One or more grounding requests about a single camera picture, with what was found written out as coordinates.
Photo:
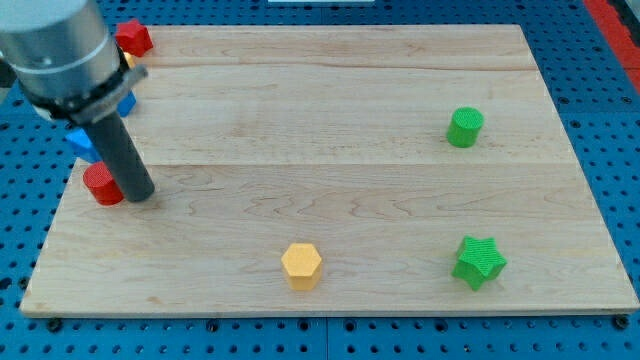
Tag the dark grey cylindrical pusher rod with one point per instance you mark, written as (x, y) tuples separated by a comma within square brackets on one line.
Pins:
[(117, 150)]

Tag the black pusher mount flange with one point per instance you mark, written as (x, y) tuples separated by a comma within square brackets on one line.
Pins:
[(92, 106)]

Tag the yellow block behind arm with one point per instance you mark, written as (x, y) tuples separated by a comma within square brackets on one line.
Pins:
[(129, 60)]

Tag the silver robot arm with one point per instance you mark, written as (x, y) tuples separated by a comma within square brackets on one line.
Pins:
[(70, 67)]

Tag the yellow hexagon block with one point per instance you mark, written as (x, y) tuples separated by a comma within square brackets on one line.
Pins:
[(302, 266)]

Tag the red cylinder block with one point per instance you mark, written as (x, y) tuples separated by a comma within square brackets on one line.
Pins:
[(98, 180)]

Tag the blue block lower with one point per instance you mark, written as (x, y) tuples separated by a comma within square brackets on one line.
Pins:
[(82, 146)]

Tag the blue block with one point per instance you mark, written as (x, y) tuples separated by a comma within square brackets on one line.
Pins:
[(126, 105), (82, 146)]

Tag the blue block upper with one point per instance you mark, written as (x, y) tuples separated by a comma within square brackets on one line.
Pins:
[(126, 105)]

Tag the red star block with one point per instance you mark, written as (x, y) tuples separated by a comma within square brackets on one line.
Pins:
[(133, 37)]

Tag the wooden board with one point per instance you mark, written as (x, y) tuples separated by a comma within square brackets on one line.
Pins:
[(260, 137)]

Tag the green cylinder block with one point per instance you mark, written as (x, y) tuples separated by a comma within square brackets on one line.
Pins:
[(465, 126)]

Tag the green star block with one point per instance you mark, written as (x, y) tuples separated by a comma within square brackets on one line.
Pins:
[(478, 260)]

